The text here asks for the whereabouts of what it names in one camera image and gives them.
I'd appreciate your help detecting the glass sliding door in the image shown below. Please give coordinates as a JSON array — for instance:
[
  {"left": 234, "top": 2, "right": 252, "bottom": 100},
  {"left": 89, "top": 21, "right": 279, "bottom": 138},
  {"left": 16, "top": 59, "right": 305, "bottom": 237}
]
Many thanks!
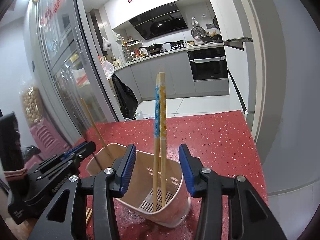
[{"left": 25, "top": 0, "right": 123, "bottom": 144}]

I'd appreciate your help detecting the black garbage bag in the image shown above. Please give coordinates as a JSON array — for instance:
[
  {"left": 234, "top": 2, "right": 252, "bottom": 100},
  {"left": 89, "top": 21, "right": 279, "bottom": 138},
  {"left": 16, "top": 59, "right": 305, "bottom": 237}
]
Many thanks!
[{"left": 112, "top": 74, "right": 138, "bottom": 120}]

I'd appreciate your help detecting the pink cutlery holder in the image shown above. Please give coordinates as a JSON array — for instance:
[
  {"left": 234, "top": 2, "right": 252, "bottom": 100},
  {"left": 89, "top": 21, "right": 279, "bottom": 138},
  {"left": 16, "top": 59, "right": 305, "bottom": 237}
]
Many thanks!
[{"left": 86, "top": 142, "right": 192, "bottom": 229}]

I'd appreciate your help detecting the white plastic bag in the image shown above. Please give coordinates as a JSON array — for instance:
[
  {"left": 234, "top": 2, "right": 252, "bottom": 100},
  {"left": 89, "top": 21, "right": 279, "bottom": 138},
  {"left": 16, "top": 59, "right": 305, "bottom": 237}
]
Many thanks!
[{"left": 101, "top": 61, "right": 114, "bottom": 80}]

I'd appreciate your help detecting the black wok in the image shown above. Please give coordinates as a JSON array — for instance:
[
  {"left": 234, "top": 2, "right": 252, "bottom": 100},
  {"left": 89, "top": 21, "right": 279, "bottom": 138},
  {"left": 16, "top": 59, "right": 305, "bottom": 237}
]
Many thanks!
[{"left": 140, "top": 43, "right": 163, "bottom": 51}]

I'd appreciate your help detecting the blue patterned chopstick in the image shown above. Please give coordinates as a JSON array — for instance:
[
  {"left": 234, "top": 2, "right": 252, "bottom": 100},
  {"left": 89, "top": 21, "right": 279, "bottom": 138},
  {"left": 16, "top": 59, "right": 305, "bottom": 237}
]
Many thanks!
[{"left": 153, "top": 74, "right": 160, "bottom": 212}]

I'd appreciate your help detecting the black built-in oven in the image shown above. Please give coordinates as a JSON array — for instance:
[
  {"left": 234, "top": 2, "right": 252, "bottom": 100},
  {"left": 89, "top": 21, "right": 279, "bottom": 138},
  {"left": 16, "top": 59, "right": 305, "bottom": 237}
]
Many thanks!
[{"left": 187, "top": 47, "right": 228, "bottom": 81}]

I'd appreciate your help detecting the bag of nuts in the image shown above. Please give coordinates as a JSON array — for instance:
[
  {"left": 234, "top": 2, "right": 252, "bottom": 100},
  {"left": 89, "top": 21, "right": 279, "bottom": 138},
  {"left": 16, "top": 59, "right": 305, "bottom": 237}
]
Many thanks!
[{"left": 20, "top": 86, "right": 43, "bottom": 127}]

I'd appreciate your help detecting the wooden chopstick on table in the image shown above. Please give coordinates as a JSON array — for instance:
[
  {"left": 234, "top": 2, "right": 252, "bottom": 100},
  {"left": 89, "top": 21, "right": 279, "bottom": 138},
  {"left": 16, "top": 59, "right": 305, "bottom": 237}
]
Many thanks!
[{"left": 86, "top": 208, "right": 93, "bottom": 226}]

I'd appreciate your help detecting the black range hood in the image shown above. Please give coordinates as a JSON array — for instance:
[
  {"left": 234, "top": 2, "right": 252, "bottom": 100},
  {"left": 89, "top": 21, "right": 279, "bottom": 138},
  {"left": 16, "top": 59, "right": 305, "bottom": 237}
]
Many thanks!
[{"left": 129, "top": 2, "right": 188, "bottom": 40}]

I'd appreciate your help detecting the yellow patterned chopstick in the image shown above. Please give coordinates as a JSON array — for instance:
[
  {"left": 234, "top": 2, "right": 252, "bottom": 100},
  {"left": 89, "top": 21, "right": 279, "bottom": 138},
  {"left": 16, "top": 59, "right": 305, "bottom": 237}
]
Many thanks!
[{"left": 159, "top": 72, "right": 167, "bottom": 207}]

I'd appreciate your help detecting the plain wooden chopstick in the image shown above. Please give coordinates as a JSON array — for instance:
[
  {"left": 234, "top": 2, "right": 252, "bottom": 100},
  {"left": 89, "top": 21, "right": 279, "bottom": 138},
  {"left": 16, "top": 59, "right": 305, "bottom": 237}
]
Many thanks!
[{"left": 80, "top": 98, "right": 113, "bottom": 159}]

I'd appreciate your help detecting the pink plastic stool stack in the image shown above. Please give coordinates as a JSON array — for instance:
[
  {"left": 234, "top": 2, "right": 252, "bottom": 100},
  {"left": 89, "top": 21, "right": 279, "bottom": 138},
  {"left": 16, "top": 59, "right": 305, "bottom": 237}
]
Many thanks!
[{"left": 25, "top": 118, "right": 70, "bottom": 169}]

